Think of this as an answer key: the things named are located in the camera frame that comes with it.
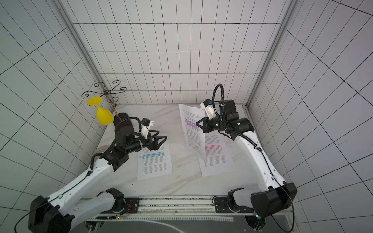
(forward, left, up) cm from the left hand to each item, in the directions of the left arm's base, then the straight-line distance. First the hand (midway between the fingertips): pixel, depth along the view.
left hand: (161, 137), depth 75 cm
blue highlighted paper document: (-6, +7, -22) cm, 24 cm away
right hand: (+6, -20, +8) cm, 22 cm away
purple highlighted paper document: (-1, -18, +3) cm, 18 cm away
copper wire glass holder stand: (+25, +34, +9) cm, 43 cm away
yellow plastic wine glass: (+13, +35, +1) cm, 38 cm away
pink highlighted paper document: (-2, -35, -22) cm, 41 cm away
